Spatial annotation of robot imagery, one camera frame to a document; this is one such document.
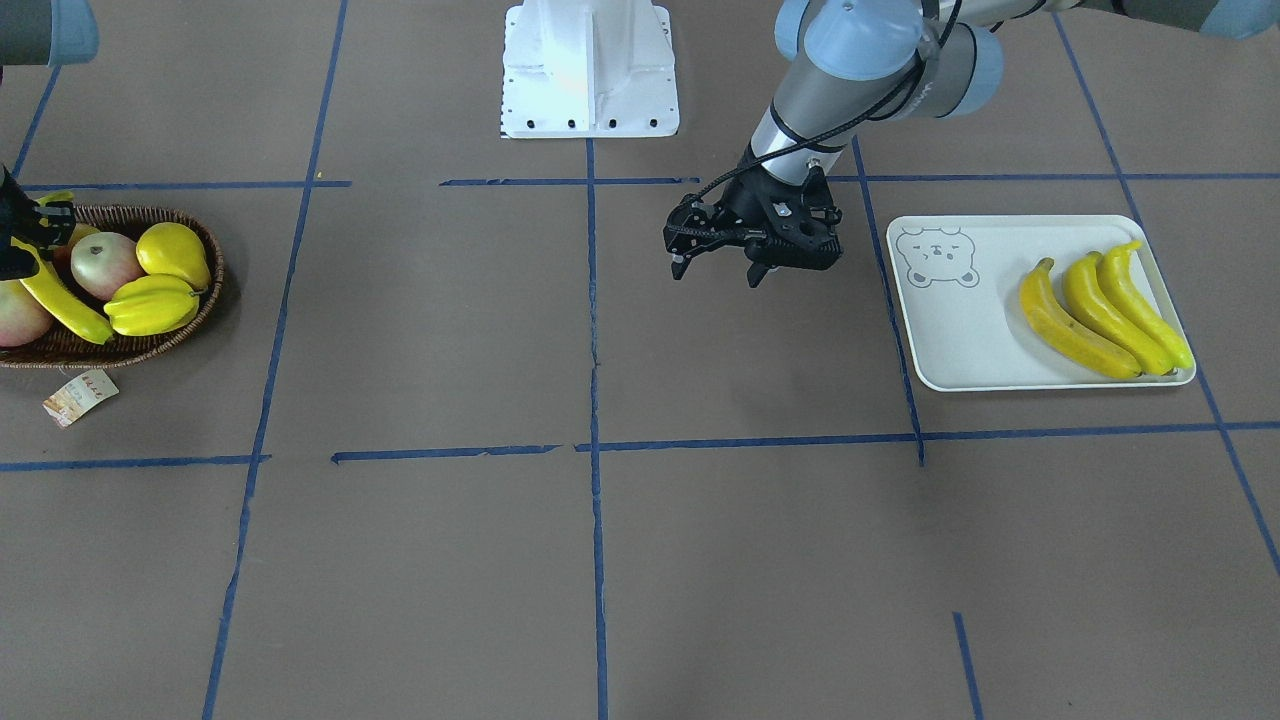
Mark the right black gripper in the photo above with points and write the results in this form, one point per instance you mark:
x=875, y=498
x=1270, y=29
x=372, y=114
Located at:
x=14, y=232

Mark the cream bear tray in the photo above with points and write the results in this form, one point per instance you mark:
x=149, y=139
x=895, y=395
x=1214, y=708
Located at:
x=958, y=280

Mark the yellow starfruit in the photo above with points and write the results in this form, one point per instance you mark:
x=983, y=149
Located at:
x=154, y=304

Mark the pink yellow apple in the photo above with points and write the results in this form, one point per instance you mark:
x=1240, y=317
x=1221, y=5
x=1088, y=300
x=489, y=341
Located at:
x=23, y=319

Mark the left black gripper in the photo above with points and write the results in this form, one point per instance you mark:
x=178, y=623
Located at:
x=744, y=205

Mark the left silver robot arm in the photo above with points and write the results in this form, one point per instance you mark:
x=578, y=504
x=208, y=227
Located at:
x=851, y=63

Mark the paper tag on basket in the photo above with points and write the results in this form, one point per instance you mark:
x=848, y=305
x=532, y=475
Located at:
x=80, y=395

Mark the yellow pear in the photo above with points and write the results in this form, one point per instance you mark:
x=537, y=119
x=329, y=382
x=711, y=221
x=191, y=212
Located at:
x=171, y=248

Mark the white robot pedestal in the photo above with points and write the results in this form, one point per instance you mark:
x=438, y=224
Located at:
x=588, y=69

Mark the yellow banana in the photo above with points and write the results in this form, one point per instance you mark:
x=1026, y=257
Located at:
x=1089, y=304
x=47, y=288
x=1051, y=322
x=1115, y=274

